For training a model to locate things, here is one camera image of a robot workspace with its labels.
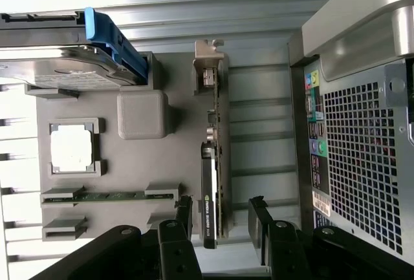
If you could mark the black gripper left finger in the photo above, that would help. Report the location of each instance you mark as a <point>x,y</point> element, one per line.
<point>176,247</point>

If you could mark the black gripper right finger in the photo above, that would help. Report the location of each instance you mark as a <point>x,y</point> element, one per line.
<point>284,251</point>

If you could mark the green RAM stick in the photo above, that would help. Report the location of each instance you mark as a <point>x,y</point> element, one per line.
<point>110,196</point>

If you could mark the grey plastic parts rack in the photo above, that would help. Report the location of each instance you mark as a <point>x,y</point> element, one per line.
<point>142,170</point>

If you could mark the open Dell PC case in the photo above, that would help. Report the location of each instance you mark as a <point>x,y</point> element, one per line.
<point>365,137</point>

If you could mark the silver CPU chip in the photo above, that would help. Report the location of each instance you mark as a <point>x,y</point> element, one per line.
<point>73,150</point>

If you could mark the hard disk in blue caddy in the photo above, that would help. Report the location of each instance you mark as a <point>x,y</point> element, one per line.
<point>64,57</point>

